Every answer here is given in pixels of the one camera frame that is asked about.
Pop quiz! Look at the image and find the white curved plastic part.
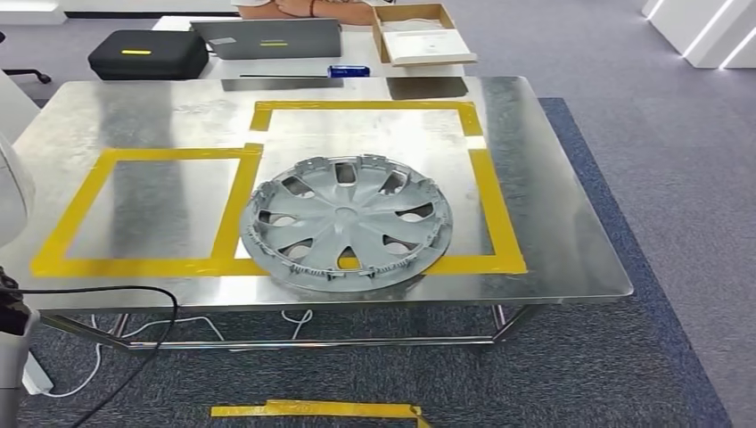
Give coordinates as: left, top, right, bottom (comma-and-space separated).
0, 132, 37, 250

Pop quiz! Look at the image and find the steel workbench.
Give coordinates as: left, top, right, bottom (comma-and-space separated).
0, 75, 634, 356

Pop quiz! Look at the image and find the grey wheel hubcap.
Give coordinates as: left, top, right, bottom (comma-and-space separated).
239, 153, 455, 295

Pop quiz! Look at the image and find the large yellow tape square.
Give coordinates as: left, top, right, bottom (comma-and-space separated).
249, 100, 529, 277

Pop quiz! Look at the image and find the small blue box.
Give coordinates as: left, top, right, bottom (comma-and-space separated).
327, 64, 372, 79

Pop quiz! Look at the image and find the white flat box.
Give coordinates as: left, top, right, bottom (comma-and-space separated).
382, 28, 479, 66

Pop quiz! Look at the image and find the cardboard box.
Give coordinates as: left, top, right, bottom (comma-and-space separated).
370, 3, 479, 67

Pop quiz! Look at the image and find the grey laptop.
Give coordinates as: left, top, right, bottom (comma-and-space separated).
190, 17, 344, 62

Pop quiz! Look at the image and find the person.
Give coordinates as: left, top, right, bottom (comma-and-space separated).
230, 0, 379, 27

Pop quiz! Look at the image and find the black zipped case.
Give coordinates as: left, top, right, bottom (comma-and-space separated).
86, 29, 210, 82

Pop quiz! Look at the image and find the blue carpet mat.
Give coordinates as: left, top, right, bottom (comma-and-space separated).
12, 97, 734, 428

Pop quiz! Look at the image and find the small yellow tape square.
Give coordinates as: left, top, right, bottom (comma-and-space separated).
29, 143, 265, 279

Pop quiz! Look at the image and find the black office chair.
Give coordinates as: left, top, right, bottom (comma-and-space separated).
0, 32, 53, 85

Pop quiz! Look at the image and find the white lit plinth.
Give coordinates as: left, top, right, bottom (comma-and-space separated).
717, 23, 756, 70
646, 0, 743, 67

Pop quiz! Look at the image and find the white power strip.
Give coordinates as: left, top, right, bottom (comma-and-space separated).
21, 351, 55, 397

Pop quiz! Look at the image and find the white table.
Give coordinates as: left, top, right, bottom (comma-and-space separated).
0, 70, 41, 146

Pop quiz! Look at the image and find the white low plinth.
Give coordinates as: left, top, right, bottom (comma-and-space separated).
0, 0, 67, 26

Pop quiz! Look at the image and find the white cable loop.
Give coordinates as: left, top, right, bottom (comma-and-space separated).
280, 309, 314, 342

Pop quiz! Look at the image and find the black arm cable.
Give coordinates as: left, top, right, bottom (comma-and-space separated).
0, 284, 179, 428

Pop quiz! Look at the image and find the long white cable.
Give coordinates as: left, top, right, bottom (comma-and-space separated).
44, 313, 226, 399

